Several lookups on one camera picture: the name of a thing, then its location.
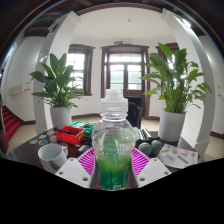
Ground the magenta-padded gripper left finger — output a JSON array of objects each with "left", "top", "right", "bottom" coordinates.
[{"left": 54, "top": 148, "right": 99, "bottom": 189}]

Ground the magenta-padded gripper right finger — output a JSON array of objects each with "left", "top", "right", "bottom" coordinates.
[{"left": 129, "top": 148, "right": 173, "bottom": 188}]

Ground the clear bottle with green drink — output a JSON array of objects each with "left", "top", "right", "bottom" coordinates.
[{"left": 90, "top": 88, "right": 137, "bottom": 192}]

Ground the grey round ball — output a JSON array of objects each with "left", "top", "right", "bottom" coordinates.
[
  {"left": 137, "top": 141, "right": 153, "bottom": 157},
  {"left": 150, "top": 139, "right": 163, "bottom": 155}
]

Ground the flat black device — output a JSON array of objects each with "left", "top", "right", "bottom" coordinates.
[{"left": 75, "top": 144, "right": 93, "bottom": 158}]

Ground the white mug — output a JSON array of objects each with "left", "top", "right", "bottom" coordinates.
[{"left": 37, "top": 143, "right": 69, "bottom": 174}]

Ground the printed paper sheet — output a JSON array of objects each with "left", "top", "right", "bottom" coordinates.
[{"left": 156, "top": 143, "right": 199, "bottom": 170}]

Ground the red box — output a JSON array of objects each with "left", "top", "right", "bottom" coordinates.
[{"left": 54, "top": 125, "right": 87, "bottom": 145}]

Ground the green box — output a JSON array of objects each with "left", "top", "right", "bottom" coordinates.
[{"left": 69, "top": 120, "right": 98, "bottom": 136}]

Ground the large potted plant white pot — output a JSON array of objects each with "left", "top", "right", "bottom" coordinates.
[{"left": 141, "top": 42, "right": 213, "bottom": 143}]

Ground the small potted plant white pot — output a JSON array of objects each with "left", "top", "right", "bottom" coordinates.
[{"left": 29, "top": 53, "right": 85, "bottom": 129}]

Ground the dark wooden glazed door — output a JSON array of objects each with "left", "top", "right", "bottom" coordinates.
[{"left": 100, "top": 44, "right": 150, "bottom": 118}]

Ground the narrow dark framed window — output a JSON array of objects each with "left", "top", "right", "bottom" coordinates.
[{"left": 155, "top": 42, "right": 183, "bottom": 64}]

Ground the green exit sign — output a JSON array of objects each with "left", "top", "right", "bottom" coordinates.
[{"left": 113, "top": 39, "right": 132, "bottom": 45}]

